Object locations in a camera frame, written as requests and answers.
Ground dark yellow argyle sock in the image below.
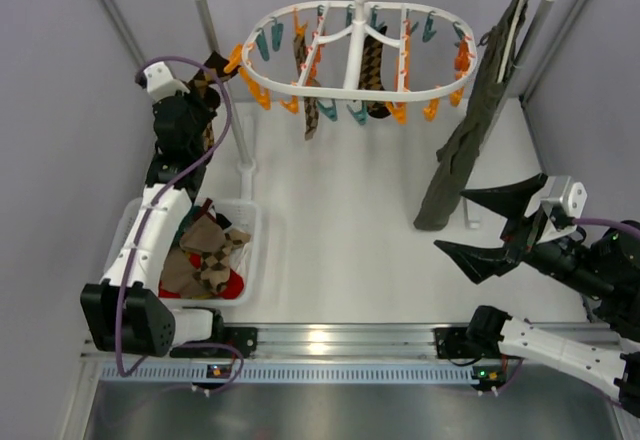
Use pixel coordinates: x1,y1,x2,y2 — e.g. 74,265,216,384
188,51,238,150

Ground teal reindeer sock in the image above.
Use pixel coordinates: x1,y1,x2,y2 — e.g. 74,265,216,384
173,198,216,243

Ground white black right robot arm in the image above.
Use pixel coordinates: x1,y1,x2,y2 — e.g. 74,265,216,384
451,174,639,416

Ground white round clip hanger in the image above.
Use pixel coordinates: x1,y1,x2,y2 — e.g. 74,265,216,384
224,0,478,124

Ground white plastic laundry basket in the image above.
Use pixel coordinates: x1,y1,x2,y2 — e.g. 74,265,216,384
104,197,264,308

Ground olive green hanging garment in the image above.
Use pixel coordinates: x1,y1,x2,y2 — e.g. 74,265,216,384
413,0,529,231

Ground red sock in basket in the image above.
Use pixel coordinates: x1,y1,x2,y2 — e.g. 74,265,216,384
160,253,245,300

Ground brown black argyle sock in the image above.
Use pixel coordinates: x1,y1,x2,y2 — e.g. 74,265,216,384
358,35,391,119

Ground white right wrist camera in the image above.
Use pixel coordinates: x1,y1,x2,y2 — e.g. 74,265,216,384
536,175,588,244

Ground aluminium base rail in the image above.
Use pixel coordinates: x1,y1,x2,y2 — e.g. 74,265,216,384
80,322,620,360

